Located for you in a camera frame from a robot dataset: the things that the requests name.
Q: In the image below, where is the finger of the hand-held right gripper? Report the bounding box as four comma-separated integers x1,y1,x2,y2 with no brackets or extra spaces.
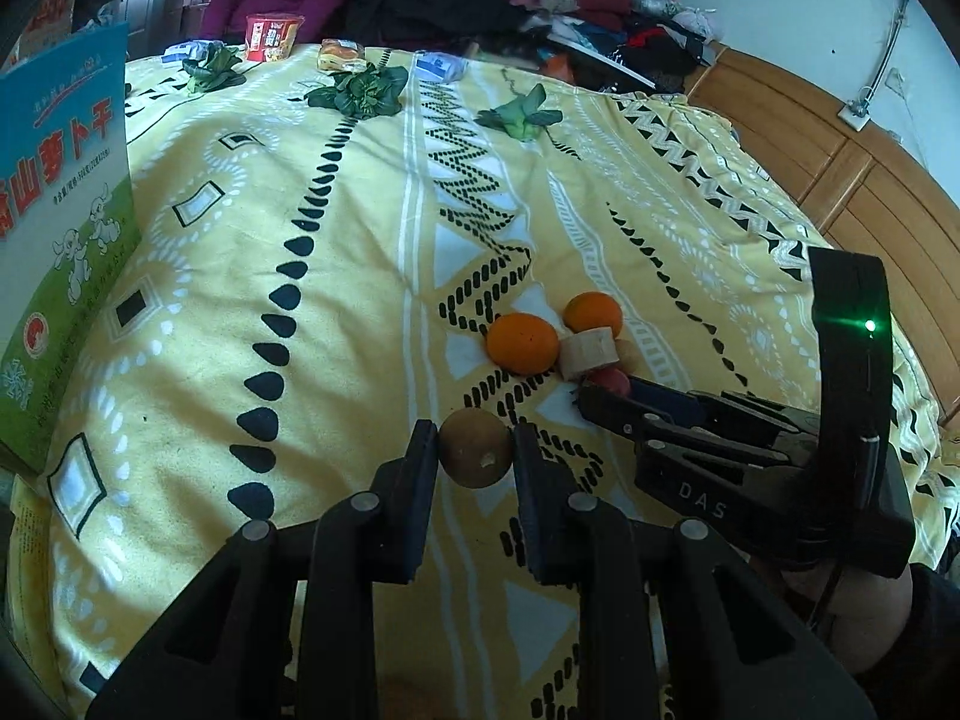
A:
576,384,817,466
631,381,815,443

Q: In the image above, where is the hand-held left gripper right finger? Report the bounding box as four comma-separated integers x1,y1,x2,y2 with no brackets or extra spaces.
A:
511,424,878,720

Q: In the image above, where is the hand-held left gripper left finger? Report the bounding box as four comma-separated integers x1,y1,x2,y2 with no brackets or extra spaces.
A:
86,418,440,720

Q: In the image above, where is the brown round fruit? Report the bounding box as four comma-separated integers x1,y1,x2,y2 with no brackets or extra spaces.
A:
439,410,516,491

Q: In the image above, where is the person's right forearm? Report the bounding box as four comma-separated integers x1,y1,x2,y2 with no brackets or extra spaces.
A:
855,562,960,720

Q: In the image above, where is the person's right hand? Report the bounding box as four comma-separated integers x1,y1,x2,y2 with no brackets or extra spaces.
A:
757,559,914,677

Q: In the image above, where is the beige cylindrical fruit piece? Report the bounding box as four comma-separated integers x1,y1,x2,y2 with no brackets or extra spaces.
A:
556,325,620,383

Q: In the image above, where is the orange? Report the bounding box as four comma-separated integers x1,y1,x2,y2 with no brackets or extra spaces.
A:
486,313,561,376
562,291,624,340

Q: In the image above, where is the wooden headboard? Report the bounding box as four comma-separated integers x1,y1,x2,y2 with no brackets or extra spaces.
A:
686,45,960,421

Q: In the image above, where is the yellow patterned blanket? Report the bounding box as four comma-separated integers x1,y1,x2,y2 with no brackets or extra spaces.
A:
7,41,960,720

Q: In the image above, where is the green leafy vegetable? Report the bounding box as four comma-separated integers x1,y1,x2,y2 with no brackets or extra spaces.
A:
180,43,248,95
304,64,410,121
476,84,563,142

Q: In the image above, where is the white plastic bag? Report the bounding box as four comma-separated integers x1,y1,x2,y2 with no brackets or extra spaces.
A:
630,0,725,42

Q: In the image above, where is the pile of clothes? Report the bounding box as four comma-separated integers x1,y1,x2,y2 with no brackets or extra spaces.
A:
345,0,721,95

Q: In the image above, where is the packaged bread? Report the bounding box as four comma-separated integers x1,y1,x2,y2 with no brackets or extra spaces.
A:
318,39,368,74

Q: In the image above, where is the blue printed box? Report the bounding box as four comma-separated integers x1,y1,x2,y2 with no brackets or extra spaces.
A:
0,21,143,477

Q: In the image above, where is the red instant noodle cup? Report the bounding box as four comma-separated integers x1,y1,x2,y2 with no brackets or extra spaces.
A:
246,13,305,63

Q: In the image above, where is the grey wall conduit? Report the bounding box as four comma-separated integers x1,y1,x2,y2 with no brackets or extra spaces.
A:
855,0,912,110

